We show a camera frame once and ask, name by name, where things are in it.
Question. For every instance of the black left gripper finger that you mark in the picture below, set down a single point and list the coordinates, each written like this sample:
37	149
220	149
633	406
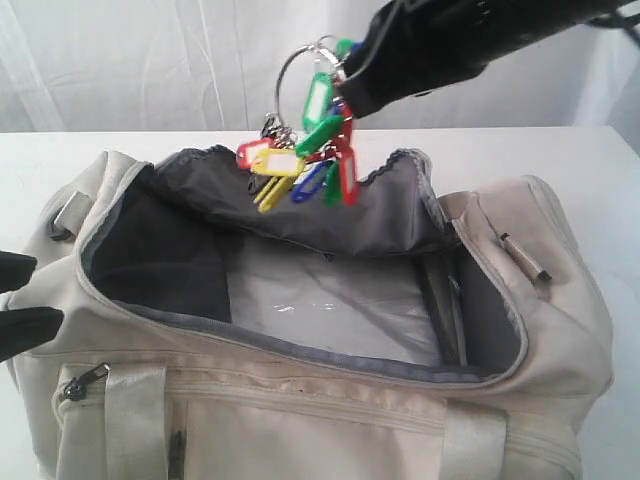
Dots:
25	329
15	270

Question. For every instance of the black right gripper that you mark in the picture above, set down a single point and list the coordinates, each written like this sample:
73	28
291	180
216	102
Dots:
417	46

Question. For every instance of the colourful key tag bunch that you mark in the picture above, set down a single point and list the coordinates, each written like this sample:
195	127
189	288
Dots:
321	159

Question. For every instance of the cream white duffel bag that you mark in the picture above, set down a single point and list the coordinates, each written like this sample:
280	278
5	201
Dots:
410	336

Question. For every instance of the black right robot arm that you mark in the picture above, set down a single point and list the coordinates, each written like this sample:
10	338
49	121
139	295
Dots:
548	18

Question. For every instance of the white backdrop curtain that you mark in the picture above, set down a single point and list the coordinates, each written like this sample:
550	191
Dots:
212	65

